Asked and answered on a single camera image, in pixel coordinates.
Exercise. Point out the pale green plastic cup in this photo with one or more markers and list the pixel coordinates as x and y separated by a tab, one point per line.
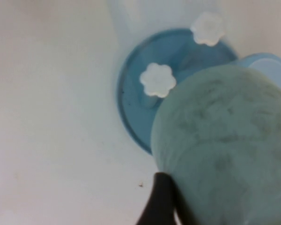
224	140

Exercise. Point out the light blue plastic cup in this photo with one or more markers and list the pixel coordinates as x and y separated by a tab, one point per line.
267	63

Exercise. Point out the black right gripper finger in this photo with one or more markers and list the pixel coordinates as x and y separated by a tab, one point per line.
161	194

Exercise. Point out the blue cup stand with pegs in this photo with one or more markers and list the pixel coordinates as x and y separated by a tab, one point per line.
135	117

